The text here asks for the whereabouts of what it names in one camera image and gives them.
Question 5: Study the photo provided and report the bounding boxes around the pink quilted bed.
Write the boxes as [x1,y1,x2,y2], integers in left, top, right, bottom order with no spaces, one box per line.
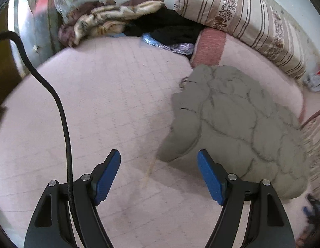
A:
[0,32,320,248]

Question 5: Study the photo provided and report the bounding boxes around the brown beige plush blanket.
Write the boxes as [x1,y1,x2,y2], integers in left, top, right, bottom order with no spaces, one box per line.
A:
[58,0,166,48]

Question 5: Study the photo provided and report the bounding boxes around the decorative glass door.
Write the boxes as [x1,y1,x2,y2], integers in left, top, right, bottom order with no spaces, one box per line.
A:
[7,0,63,63]

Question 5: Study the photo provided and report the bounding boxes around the grey blue cloth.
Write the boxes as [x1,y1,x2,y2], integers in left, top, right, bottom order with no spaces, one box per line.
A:
[303,72,320,94]

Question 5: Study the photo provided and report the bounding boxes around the blue plastic bag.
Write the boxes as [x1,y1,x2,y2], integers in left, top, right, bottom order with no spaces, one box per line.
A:
[141,33,165,48]

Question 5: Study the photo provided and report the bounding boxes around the wooden door frame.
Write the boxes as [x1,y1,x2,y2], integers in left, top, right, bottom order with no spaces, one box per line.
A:
[0,0,24,106]

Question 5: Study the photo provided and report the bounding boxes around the pink bolster pillow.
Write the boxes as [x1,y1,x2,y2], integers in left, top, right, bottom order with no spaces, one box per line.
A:
[190,28,306,125]

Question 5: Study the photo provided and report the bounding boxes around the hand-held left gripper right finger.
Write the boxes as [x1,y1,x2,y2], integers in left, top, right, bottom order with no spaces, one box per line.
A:
[197,149,296,248]

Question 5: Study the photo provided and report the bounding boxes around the striped floral pillow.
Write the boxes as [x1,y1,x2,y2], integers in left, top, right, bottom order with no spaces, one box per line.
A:
[174,0,308,81]

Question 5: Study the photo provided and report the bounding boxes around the black clothing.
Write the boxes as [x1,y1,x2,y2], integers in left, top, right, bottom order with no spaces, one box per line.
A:
[122,6,205,55]

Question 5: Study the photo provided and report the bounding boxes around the black braided cable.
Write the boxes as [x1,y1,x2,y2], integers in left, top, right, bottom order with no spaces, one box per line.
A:
[0,31,83,248]

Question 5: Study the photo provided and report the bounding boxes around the purple patterned cloth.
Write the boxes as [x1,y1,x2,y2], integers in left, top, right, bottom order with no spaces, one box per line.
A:
[162,42,196,55]

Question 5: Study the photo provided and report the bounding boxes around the olive green hooded puffer jacket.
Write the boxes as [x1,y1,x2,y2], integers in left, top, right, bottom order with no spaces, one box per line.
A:
[142,64,311,201]

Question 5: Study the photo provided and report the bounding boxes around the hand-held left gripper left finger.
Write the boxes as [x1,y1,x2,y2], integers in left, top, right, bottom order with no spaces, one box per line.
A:
[24,149,122,248]

